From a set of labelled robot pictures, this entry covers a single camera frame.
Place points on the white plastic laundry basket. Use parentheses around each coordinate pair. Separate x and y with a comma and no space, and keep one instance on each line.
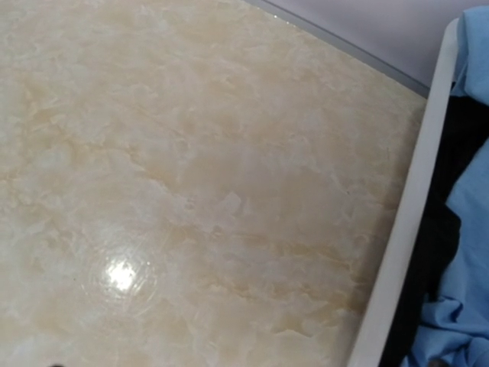
(375,326)

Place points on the light blue long sleeve shirt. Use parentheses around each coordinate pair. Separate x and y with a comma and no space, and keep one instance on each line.
(453,330)

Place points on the black shirt in basket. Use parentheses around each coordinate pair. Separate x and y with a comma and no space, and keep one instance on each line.
(464,131)

